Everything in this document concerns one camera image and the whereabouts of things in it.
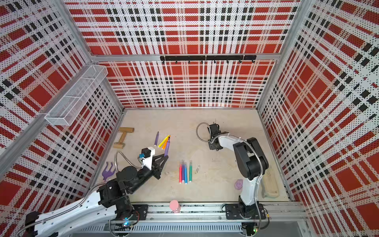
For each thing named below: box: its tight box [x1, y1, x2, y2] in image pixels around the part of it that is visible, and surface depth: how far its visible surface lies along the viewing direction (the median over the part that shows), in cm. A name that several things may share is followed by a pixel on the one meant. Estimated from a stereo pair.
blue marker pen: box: [184, 161, 189, 185], surface depth 88 cm
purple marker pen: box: [153, 131, 159, 147], surface depth 104 cm
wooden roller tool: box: [113, 126, 135, 150], surface depth 106 cm
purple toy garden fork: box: [102, 161, 116, 181], surface depth 90 cm
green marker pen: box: [189, 159, 193, 183], surface depth 89 cm
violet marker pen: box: [163, 136, 171, 157], surface depth 69 cm
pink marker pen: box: [179, 163, 183, 184], surface depth 88 cm
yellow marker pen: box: [157, 134, 171, 148], surface depth 103 cm
